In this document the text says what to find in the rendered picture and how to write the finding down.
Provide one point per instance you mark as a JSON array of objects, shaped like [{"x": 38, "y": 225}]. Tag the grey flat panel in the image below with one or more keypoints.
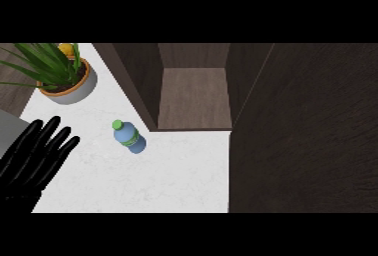
[{"x": 10, "y": 128}]

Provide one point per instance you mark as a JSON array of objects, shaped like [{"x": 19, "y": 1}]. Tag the dark wooden cabinet door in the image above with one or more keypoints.
[{"x": 304, "y": 130}]

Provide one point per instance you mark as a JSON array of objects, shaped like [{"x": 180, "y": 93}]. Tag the blue water bottle green cap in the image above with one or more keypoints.
[{"x": 128, "y": 137}]

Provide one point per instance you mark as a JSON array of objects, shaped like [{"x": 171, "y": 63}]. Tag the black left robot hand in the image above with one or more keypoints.
[{"x": 29, "y": 159}]

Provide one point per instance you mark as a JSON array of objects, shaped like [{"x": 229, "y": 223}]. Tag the green potted plant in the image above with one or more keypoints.
[{"x": 59, "y": 72}]

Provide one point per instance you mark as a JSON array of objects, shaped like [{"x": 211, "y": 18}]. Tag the dark wooden cabinet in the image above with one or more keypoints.
[{"x": 183, "y": 90}]

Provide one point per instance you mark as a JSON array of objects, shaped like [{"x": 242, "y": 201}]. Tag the yellow fruit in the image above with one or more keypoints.
[{"x": 65, "y": 48}]

